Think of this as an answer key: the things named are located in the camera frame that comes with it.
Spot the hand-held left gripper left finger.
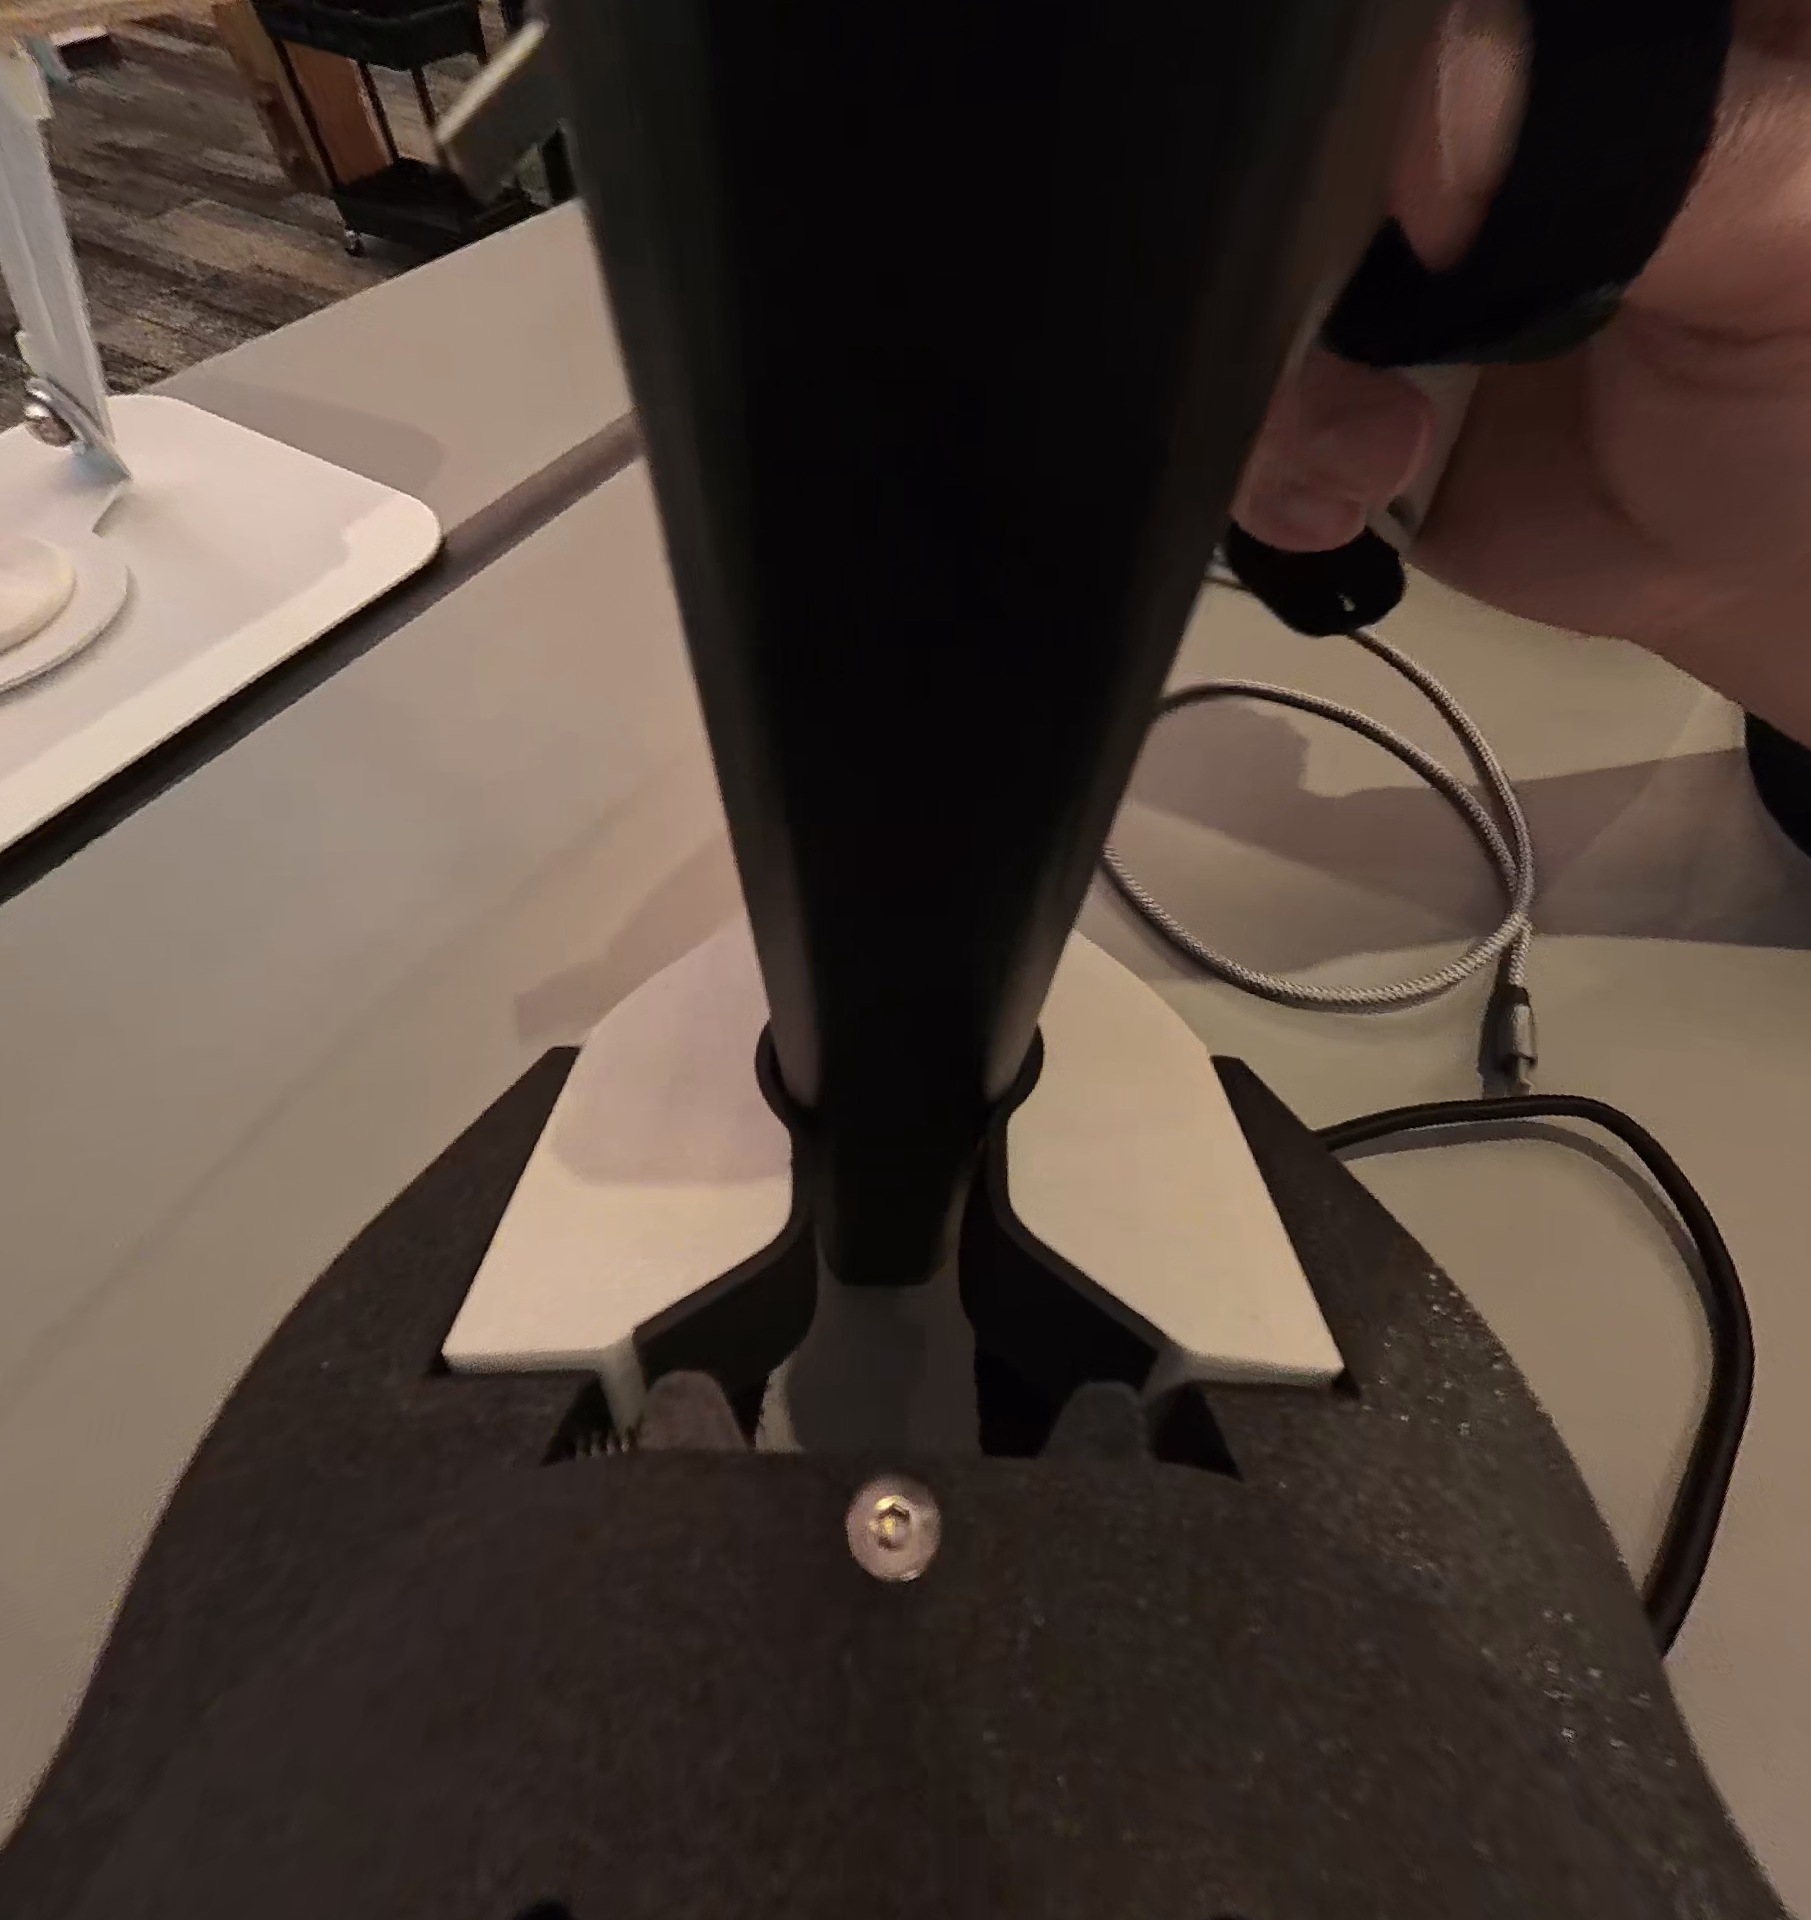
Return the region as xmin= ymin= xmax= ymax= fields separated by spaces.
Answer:
xmin=440 ymin=923 xmax=825 ymax=1420

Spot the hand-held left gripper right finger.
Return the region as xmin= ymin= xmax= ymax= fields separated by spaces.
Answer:
xmin=972 ymin=930 xmax=1351 ymax=1404

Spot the braided grey usb cable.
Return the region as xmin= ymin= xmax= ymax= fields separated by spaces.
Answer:
xmin=1097 ymin=622 xmax=1541 ymax=1104

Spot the grey usb hub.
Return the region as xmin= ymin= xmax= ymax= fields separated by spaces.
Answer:
xmin=537 ymin=0 xmax=1449 ymax=1296

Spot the black hub tail cable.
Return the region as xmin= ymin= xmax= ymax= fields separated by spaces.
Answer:
xmin=1324 ymin=1098 xmax=1755 ymax=1652

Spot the person's right hand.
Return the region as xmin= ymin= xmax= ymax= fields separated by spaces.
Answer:
xmin=1236 ymin=0 xmax=1811 ymax=752

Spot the white board stand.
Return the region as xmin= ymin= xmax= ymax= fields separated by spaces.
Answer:
xmin=0 ymin=41 xmax=444 ymax=890

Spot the black utility cart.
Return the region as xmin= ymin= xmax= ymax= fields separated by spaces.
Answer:
xmin=252 ymin=0 xmax=578 ymax=260

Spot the wooden pillar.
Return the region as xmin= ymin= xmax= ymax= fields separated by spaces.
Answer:
xmin=213 ymin=0 xmax=396 ymax=194

